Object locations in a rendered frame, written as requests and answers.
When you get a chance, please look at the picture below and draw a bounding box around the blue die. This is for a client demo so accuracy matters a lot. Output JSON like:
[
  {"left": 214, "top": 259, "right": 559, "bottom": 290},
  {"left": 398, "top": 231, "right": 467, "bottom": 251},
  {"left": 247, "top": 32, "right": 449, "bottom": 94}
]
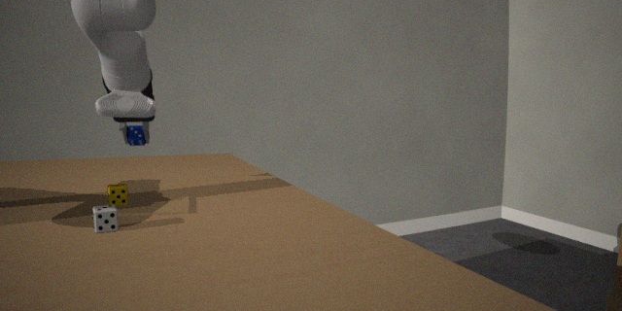
[{"left": 128, "top": 125, "right": 145, "bottom": 146}]

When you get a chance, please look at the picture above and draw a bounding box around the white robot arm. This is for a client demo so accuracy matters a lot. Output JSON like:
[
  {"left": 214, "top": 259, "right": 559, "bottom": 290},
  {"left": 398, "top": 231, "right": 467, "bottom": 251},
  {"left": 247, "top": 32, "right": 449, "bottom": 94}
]
[{"left": 71, "top": 0, "right": 156, "bottom": 77}]

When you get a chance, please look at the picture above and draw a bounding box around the white die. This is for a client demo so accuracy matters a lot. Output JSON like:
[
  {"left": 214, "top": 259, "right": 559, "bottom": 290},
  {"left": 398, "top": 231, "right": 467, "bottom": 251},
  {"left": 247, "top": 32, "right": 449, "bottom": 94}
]
[{"left": 92, "top": 205, "right": 119, "bottom": 233}]

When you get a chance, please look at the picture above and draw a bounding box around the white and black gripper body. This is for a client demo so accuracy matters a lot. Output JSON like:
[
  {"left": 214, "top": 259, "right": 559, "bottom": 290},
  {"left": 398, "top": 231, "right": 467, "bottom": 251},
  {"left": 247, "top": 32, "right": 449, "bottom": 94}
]
[{"left": 95, "top": 57, "right": 156, "bottom": 122}]

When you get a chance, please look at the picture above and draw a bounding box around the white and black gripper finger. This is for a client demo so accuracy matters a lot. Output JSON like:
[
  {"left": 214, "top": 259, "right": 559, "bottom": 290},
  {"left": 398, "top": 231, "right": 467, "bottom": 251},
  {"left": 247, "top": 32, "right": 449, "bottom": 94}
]
[
  {"left": 142, "top": 121, "right": 150, "bottom": 144},
  {"left": 119, "top": 122, "right": 129, "bottom": 144}
]

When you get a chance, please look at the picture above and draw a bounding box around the yellow die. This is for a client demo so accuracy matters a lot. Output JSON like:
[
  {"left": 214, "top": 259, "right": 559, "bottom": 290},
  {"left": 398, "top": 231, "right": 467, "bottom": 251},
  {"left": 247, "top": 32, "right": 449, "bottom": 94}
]
[{"left": 108, "top": 184, "right": 128, "bottom": 206}]

